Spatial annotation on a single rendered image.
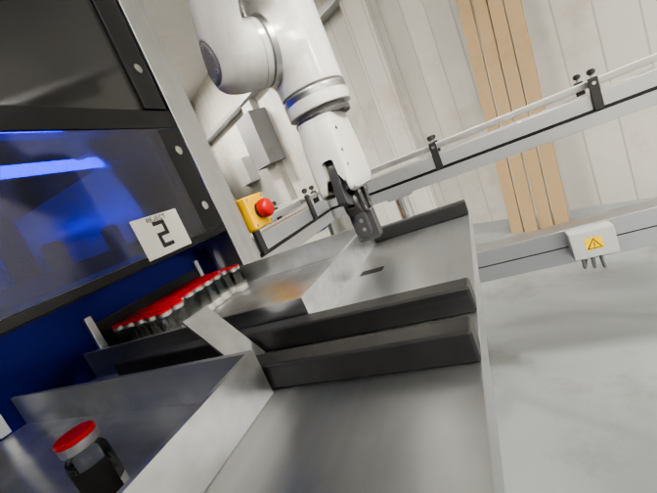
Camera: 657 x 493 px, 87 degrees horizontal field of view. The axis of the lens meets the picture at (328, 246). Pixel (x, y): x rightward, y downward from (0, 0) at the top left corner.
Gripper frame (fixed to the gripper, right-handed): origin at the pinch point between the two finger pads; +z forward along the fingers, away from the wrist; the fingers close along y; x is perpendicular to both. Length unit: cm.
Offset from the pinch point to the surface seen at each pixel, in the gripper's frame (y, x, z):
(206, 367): 28.4, -5.8, 1.4
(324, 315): 21.4, 0.9, 2.5
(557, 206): -251, 58, 75
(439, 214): -6.4, 8.6, 3.1
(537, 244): -85, 25, 39
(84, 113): 9.8, -27.2, -28.1
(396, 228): -6.3, 2.1, 3.0
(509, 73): -267, 56, -28
